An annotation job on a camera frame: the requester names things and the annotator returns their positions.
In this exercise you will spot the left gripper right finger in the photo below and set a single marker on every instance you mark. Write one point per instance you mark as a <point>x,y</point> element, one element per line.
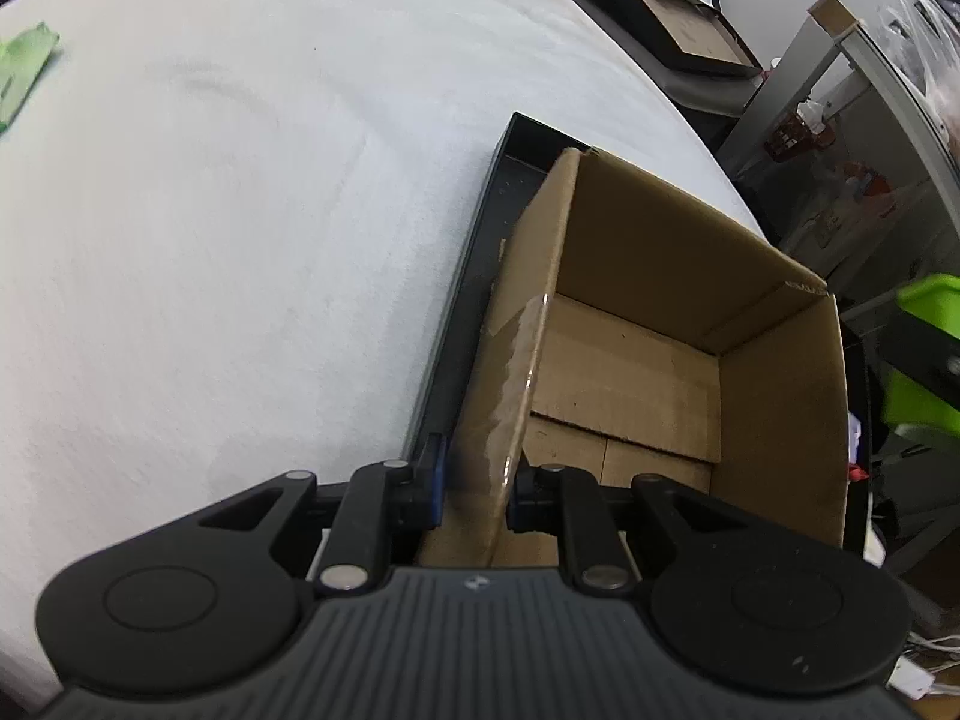
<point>585,518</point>

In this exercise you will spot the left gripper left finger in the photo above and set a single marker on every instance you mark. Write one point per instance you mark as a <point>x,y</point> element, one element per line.
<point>379,520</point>

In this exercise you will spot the brown cardboard box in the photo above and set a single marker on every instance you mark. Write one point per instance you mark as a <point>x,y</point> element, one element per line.
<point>652,367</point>

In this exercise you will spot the green tin container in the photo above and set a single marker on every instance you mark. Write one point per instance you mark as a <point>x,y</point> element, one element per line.
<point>920,346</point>

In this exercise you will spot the white cloth tablecover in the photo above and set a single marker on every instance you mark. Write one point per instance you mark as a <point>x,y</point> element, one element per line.
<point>229,234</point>

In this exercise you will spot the black shallow tray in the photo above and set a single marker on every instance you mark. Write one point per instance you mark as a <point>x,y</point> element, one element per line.
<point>480,292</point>

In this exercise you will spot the black curved desk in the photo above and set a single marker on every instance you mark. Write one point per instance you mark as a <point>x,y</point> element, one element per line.
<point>831,29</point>

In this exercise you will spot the green tissue packet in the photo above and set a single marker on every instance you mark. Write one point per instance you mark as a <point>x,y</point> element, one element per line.
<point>23,59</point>

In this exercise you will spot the clear plastic bag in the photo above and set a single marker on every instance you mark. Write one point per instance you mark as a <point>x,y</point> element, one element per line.
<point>921,38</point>

